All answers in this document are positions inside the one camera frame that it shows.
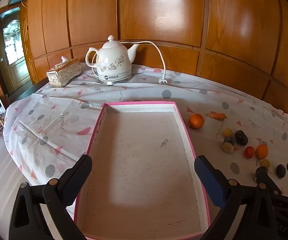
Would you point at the carrot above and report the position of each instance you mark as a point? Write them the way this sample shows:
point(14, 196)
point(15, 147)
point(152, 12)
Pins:
point(217, 116)

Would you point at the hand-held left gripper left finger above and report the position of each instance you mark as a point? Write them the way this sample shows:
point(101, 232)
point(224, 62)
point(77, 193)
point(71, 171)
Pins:
point(81, 177)

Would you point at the white floral ceramic kettle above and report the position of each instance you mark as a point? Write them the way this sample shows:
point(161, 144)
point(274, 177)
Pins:
point(111, 62)

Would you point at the pink shallow cardboard box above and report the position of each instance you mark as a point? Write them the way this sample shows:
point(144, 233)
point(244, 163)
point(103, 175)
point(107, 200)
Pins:
point(139, 155)

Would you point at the wooden door with glass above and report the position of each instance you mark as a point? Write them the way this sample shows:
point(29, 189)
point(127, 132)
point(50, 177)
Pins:
point(14, 65)

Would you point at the small yellow tomato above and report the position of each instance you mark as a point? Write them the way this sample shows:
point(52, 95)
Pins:
point(265, 163)
point(227, 132)

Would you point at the white patterned tablecloth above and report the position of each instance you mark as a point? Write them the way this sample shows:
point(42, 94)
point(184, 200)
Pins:
point(139, 92)

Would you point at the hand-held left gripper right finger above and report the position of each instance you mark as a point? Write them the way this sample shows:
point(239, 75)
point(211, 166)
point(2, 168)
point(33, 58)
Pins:
point(208, 180)

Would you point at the orange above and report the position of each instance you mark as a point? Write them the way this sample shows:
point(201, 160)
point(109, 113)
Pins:
point(261, 152)
point(196, 121)

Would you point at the dark water chestnut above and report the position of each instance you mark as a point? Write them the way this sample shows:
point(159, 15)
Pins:
point(241, 138)
point(280, 171)

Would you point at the cut eggplant piece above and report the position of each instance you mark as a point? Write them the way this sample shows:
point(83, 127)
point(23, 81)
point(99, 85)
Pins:
point(228, 146)
point(260, 172)

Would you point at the red tomato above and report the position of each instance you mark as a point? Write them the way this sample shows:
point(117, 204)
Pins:
point(249, 152)

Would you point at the ornate golden tissue box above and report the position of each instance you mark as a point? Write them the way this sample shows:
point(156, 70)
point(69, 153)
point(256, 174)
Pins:
point(64, 73)

